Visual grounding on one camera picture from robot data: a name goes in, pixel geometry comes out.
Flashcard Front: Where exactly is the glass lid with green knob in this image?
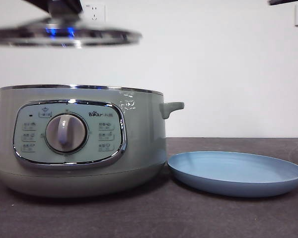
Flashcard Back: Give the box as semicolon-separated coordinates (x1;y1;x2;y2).
0;0;143;49

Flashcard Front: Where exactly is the pale green electric steamer pot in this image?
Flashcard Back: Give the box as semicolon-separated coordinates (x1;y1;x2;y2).
0;84;185;198

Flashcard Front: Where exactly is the blue round plate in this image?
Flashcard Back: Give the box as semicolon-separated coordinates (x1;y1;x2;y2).
166;151;298;198

